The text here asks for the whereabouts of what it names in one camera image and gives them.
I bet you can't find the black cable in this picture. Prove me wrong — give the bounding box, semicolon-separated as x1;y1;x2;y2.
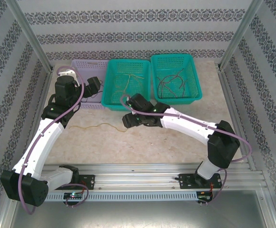
97;79;105;95
80;94;103;103

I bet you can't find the red cable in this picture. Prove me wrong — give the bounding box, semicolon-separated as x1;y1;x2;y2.
162;80;180;98
157;67;185;99
181;79;188;97

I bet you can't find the thick pale yellow cable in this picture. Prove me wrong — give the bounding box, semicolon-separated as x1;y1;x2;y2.
121;73;145;93

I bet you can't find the thin yellow cable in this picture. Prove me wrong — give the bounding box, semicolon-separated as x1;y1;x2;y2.
69;123;128;133

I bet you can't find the purple plastic basket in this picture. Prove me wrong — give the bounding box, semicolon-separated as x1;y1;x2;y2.
70;59;110;110

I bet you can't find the teal plastic basket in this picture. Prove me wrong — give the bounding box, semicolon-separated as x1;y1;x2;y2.
150;54;203;106
101;58;152;112

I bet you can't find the grey sheet metal panel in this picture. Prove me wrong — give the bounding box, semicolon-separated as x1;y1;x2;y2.
0;201;276;228

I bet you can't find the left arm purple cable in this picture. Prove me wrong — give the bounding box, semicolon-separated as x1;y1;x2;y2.
19;66;90;214

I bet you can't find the aluminium frame side rail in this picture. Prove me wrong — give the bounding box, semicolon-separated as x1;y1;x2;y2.
217;64;256;171
8;70;55;171

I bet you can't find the aluminium mounting rail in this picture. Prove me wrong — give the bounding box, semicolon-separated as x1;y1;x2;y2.
8;162;265;190

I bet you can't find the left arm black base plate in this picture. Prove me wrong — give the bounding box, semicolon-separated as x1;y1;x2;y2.
54;174;96;190

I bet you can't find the white slotted cable duct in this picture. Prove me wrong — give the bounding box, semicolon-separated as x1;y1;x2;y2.
45;190;198;202

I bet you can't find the aluminium frame post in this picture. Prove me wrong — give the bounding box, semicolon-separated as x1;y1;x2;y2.
3;0;55;74
218;0;264;71

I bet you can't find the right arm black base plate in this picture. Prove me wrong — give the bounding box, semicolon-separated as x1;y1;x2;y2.
178;173;222;190

